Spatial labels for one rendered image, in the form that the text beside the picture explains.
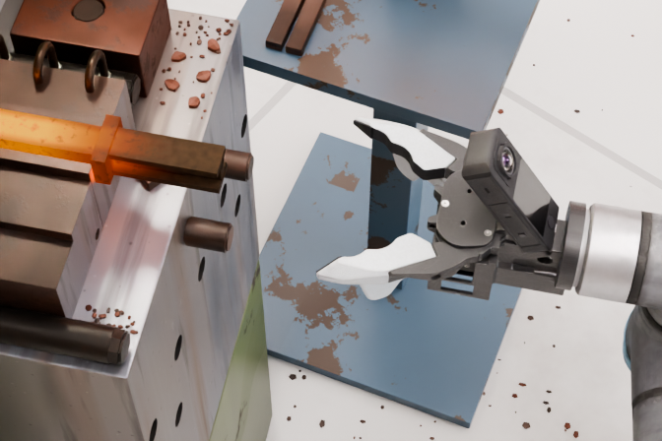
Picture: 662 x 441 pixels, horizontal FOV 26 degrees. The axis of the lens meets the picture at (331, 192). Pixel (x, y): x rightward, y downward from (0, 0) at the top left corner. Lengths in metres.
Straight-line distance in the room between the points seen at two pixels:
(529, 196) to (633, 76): 1.41
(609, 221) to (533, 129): 1.30
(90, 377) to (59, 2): 0.34
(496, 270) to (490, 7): 0.50
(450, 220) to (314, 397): 1.06
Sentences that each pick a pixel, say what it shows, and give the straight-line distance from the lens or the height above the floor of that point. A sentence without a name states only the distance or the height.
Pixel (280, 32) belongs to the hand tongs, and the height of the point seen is 0.75.
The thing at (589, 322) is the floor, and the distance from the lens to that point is 2.25.
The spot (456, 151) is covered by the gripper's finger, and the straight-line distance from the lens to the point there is 1.17.
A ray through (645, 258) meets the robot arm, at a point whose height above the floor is 1.01.
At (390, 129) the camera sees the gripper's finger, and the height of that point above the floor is 1.00.
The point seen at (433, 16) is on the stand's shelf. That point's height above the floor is 0.74.
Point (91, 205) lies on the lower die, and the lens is 1.19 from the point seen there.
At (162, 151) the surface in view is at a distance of 1.16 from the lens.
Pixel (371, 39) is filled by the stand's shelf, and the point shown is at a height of 0.74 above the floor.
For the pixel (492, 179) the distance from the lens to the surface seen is 1.07.
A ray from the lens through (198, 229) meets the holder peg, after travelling 1.27.
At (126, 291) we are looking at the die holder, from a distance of 1.21.
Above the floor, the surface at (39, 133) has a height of 1.01.
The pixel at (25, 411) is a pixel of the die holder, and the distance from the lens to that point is 1.30.
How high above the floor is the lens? 1.97
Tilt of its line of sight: 58 degrees down
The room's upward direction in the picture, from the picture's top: straight up
